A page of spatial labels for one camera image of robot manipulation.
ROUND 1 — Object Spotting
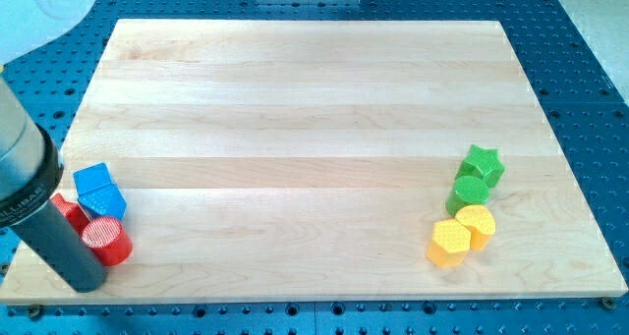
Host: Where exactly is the yellow rounded block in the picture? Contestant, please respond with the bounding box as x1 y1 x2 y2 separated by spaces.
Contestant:
455 204 496 251

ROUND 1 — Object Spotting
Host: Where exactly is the green star block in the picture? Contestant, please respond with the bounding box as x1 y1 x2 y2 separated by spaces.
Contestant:
456 144 505 189

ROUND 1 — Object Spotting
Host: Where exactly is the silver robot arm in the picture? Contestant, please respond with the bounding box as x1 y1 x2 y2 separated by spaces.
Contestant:
1 0 95 198

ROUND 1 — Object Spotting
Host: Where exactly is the blue cube block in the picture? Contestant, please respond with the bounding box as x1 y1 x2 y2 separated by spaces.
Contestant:
73 163 114 195

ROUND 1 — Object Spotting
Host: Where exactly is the blue pentagon block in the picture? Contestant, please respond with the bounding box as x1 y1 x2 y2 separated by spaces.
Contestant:
78 184 127 221

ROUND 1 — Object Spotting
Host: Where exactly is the red star block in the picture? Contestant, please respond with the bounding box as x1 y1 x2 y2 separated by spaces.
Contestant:
50 193 89 235

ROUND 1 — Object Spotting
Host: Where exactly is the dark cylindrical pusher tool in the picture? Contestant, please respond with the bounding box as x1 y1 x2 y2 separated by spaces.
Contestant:
1 127 107 293

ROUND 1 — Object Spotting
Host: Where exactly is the red cylinder block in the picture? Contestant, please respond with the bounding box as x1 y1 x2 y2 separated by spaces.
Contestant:
81 216 134 266

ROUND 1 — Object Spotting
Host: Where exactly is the green cylinder block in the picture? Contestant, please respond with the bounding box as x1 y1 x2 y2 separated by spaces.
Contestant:
445 176 489 216

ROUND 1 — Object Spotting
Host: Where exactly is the light wooden board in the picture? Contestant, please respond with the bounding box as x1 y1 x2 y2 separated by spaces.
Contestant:
1 19 627 305

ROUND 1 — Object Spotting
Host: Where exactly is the yellow hexagon block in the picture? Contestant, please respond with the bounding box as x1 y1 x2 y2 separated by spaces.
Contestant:
426 219 472 268

